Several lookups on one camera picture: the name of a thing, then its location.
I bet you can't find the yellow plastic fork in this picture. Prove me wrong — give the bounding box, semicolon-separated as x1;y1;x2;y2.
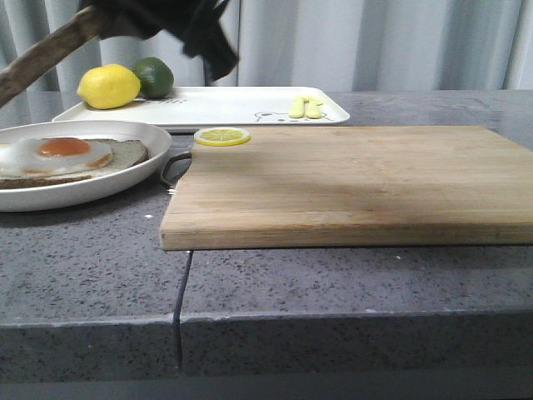
288;94;307;118

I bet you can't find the fried egg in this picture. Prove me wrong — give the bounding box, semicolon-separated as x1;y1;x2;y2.
1;137;113;178

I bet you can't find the yellow lemon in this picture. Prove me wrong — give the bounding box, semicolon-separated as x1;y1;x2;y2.
77;64;141;109

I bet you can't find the white round plate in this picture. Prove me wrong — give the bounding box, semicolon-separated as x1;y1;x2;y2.
1;121;172;212

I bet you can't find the metal board handle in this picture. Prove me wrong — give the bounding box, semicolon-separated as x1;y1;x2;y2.
159;152;192;195

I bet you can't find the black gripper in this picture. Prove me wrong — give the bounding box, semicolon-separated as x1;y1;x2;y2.
79;0;239;81

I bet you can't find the yellow plastic knife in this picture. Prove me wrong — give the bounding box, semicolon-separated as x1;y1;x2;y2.
305;95;323;119

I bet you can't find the green lime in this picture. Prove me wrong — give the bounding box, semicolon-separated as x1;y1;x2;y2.
132;57;174;99

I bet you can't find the grey curtain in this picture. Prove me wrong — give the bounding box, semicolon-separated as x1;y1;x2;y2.
1;1;532;92

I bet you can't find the white bear tray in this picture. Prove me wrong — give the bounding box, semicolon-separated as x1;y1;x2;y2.
52;87;350;133

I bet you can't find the wooden cutting board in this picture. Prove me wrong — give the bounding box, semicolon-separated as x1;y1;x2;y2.
160;126;532;250

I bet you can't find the lemon slice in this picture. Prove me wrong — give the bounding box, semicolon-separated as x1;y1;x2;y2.
193;127;251;147

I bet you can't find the white bread slice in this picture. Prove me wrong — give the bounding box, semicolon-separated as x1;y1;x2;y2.
0;4;105;109

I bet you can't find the bottom bread slice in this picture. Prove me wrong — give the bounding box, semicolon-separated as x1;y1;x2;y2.
1;139;148;189

